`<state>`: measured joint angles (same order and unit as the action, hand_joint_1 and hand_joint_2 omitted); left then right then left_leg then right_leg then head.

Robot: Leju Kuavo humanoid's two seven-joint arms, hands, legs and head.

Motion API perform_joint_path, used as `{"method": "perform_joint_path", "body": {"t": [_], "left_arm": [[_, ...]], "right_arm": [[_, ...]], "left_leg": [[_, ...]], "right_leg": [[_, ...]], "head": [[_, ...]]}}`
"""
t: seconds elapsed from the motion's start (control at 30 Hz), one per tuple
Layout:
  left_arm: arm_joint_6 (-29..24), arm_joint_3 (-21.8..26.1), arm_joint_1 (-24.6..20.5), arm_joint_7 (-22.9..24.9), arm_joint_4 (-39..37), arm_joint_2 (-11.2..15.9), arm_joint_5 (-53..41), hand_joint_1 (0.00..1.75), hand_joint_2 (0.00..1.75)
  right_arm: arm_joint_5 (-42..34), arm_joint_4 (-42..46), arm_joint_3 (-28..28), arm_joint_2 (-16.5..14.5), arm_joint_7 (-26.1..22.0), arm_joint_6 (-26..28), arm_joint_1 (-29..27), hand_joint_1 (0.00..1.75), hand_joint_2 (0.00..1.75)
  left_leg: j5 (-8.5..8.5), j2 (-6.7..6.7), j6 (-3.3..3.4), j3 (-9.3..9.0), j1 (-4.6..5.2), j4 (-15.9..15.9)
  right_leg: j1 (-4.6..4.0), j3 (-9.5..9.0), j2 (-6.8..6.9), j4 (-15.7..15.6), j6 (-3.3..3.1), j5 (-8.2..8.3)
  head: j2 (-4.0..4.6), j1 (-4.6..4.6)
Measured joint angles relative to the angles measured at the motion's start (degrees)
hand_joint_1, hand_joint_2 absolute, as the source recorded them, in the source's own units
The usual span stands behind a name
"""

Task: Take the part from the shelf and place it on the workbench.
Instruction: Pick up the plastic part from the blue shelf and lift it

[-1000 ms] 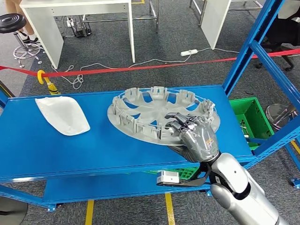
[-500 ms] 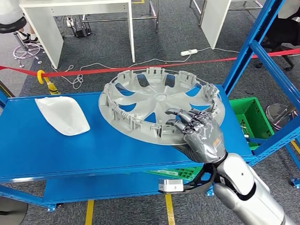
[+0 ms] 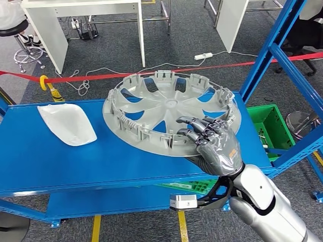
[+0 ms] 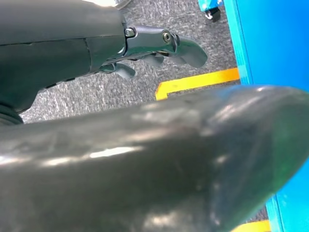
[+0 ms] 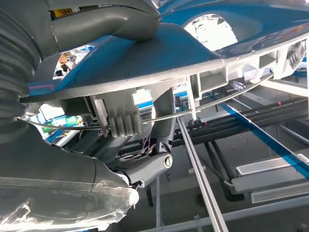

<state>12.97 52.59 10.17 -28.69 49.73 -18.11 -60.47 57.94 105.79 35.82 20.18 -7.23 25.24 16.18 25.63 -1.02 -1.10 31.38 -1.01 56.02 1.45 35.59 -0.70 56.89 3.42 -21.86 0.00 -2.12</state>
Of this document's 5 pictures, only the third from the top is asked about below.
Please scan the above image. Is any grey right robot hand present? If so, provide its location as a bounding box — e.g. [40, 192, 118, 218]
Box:
[176, 115, 245, 177]

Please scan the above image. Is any silver plastic wheel hubcap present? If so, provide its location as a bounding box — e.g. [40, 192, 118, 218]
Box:
[102, 70, 241, 158]

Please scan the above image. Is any green plastic crate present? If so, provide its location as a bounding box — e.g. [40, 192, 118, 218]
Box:
[247, 104, 296, 163]
[157, 179, 219, 196]

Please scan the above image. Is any yellow floor tape outline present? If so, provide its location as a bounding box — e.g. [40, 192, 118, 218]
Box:
[91, 211, 189, 242]

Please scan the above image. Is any chrome stanchion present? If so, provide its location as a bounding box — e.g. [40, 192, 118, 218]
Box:
[286, 111, 321, 140]

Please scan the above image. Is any white desk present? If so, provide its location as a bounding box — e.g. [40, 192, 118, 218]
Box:
[216, 0, 249, 53]
[21, 0, 146, 74]

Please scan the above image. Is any black office chair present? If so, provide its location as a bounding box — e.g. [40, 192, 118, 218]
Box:
[275, 15, 323, 77]

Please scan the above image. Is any red barrier belt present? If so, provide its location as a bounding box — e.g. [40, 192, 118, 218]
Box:
[0, 51, 323, 84]

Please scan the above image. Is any white plastic mirror cover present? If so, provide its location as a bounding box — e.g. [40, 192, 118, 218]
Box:
[37, 103, 97, 147]

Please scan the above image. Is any yellow hook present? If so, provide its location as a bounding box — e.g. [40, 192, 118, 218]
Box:
[39, 75, 65, 102]

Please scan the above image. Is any black round stool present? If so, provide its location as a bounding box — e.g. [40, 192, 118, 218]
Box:
[0, 18, 45, 74]

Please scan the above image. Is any person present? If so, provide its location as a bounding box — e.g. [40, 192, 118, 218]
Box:
[0, 0, 42, 47]

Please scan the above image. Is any black camera bracket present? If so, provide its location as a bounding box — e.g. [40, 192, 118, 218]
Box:
[196, 176, 235, 211]

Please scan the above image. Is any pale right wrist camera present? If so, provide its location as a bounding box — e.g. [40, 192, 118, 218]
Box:
[170, 194, 198, 211]

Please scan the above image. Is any white power cable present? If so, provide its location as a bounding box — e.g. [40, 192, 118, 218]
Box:
[55, 50, 258, 97]

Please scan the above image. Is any steel table frame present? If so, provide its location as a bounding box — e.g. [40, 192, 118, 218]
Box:
[204, 0, 285, 27]
[88, 0, 172, 34]

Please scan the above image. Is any black device with cables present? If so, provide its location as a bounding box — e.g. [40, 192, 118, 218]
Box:
[79, 18, 99, 41]

